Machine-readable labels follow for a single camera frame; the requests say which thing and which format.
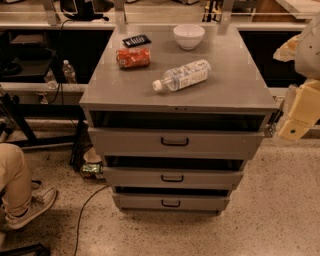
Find grey metal drawer cabinet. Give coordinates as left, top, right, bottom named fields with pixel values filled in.
left=80, top=25, right=276, bottom=198

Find black floor cable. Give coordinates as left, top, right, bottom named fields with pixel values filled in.
left=72, top=185, right=110, bottom=256

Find grey middle drawer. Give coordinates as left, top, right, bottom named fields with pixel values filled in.
left=103, top=167, right=243, bottom=190

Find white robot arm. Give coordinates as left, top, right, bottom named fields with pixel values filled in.
left=273, top=14, right=320, bottom=141

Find grey bottom drawer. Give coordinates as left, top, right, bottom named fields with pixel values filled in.
left=113, top=193, right=230, bottom=212

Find black table leg frame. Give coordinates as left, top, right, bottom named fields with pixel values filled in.
left=0, top=89, right=84, bottom=166

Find person leg beige trousers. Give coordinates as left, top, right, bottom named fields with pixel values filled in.
left=0, top=143, right=32, bottom=217

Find grey top drawer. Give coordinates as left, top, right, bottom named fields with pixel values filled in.
left=89, top=128, right=264, bottom=160

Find grey sneaker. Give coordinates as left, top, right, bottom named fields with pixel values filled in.
left=6, top=187, right=58, bottom=230

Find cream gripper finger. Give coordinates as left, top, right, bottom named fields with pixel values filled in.
left=277, top=118, right=311, bottom=141

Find clear plastic water bottle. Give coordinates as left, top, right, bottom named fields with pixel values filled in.
left=152, top=59, right=211, bottom=92

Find black rectangular remote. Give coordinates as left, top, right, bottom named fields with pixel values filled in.
left=123, top=34, right=151, bottom=48

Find black chair base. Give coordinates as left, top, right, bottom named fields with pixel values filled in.
left=0, top=244, right=51, bottom=256

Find white ceramic bowl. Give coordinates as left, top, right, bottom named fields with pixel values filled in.
left=173, top=24, right=205, bottom=50

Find small background water bottle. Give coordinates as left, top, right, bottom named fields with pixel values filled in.
left=62, top=60, right=77, bottom=84

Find grey drawer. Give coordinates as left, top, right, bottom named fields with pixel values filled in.
left=113, top=193, right=230, bottom=212
left=103, top=167, right=243, bottom=190
left=89, top=128, right=264, bottom=160

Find orange crushed soda can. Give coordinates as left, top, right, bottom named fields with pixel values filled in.
left=116, top=48, right=150, bottom=68

